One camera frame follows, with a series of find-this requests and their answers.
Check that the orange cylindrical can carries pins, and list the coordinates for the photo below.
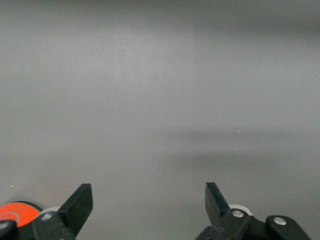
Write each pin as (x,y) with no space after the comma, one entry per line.
(21,213)

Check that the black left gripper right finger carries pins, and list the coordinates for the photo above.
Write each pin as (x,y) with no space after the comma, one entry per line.
(216,203)

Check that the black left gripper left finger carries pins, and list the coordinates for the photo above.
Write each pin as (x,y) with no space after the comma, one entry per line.
(78,205)

